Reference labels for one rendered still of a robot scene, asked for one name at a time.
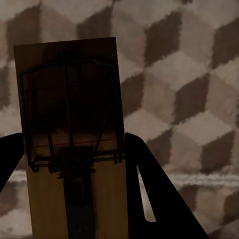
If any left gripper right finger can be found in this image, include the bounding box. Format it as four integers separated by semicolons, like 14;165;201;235
125;132;210;239

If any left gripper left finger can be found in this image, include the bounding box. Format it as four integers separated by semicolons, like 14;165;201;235
0;133;24;192

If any mousetrap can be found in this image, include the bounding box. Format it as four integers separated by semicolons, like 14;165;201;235
13;37;129;239

